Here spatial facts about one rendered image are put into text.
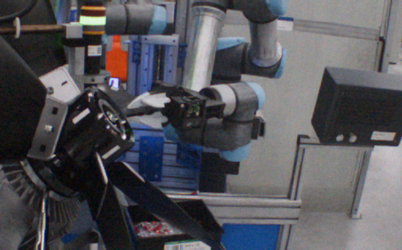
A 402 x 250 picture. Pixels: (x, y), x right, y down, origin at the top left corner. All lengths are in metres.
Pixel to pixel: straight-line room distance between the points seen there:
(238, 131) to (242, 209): 0.30
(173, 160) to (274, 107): 1.25
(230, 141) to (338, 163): 1.98
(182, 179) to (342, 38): 1.53
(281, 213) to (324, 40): 1.61
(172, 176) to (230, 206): 0.42
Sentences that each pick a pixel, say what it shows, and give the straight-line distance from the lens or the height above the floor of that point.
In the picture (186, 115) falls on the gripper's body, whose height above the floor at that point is 1.17.
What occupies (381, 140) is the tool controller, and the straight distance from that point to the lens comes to 1.30.
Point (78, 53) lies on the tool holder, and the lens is 0.74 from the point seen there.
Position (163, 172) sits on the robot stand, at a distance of 1.61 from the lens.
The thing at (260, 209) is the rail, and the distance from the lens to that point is 1.28.
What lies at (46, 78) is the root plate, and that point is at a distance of 0.74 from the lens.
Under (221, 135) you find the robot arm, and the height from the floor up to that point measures 1.09.
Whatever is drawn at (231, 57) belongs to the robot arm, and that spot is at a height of 1.21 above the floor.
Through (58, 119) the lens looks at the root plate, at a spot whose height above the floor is 1.23.
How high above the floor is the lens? 1.43
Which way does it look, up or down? 18 degrees down
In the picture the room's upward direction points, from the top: 5 degrees clockwise
